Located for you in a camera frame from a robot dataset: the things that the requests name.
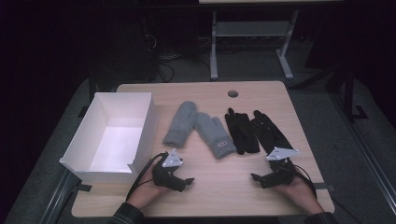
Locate grey metal desk frame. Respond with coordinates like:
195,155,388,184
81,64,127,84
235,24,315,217
208,8,301,81

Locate person's left hand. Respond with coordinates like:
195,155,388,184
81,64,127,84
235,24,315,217
125,167,171,210

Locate person's right hand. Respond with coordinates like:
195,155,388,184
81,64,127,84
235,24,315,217
274,177,325,217

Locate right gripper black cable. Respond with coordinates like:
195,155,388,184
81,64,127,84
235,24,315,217
292,165,319,201

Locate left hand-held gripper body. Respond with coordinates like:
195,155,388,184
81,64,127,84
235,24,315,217
151,148,189,192

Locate black glove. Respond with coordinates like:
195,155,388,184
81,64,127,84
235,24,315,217
250,109,294,156
224,107,261,156

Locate plain grey mitten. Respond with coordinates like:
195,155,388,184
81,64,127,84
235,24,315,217
162,100,199,149

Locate black metal stand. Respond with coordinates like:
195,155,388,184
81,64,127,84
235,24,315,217
323,55,370,121

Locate grey mitten with label patch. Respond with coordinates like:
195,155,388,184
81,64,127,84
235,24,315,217
194,111,237,161

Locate black floor cables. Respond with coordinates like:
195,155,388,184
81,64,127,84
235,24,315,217
141,34,213,83

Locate white storage box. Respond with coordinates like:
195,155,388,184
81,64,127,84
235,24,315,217
59,91,159,185

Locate aluminium rail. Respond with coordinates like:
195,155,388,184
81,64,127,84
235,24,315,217
36,169,82,224
331,92,396,216

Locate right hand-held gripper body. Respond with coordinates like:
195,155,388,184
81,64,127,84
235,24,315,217
262,147,301,188

